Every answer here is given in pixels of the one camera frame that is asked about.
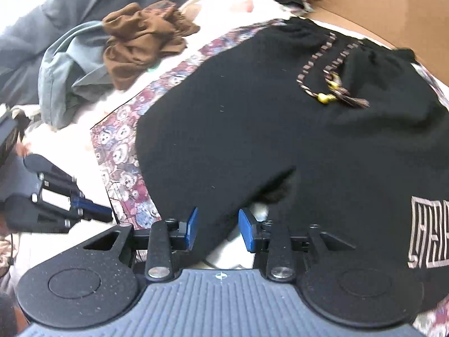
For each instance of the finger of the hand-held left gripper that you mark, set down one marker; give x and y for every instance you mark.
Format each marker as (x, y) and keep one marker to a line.
(94, 217)
(94, 206)

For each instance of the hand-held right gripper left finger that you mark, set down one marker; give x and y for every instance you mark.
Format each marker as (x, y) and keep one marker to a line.
(192, 230)

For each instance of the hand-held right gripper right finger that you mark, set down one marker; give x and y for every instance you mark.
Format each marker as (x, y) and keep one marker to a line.
(245, 231)

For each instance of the black pants with patterned lining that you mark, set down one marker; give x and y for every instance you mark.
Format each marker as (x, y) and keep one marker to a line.
(263, 112)

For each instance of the person's left hand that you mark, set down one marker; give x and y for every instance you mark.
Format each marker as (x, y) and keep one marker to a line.
(22, 149)

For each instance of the cream bear printed blanket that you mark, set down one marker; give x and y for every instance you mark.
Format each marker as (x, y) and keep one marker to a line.
(80, 147)

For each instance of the blue denim garment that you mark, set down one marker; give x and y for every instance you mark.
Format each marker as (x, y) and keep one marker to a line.
(59, 77)

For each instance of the brown garment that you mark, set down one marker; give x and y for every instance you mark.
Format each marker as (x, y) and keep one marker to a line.
(140, 42)

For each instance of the dark grey bedding cloth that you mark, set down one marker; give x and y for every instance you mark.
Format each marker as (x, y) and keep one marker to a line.
(52, 14)

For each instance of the cardboard box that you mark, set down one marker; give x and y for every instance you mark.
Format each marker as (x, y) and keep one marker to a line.
(368, 3)

